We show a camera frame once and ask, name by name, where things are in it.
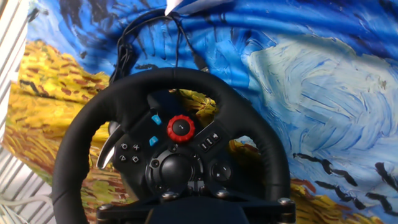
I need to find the black leather racing steering wheel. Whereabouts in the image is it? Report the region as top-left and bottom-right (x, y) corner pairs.
(51, 67), (292, 224)

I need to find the painted wheatfield print cloth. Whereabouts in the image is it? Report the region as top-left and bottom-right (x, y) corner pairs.
(1, 0), (398, 224)

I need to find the black steering wheel cable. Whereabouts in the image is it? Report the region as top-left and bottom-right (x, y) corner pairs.
(108, 7), (210, 85)

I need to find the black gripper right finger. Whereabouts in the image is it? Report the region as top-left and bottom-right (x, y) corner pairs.
(213, 189), (296, 224)

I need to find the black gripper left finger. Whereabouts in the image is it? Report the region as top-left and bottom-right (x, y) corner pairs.
(95, 191), (181, 224)

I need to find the thin white cable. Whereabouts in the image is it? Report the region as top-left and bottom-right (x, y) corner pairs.
(0, 193), (54, 224)

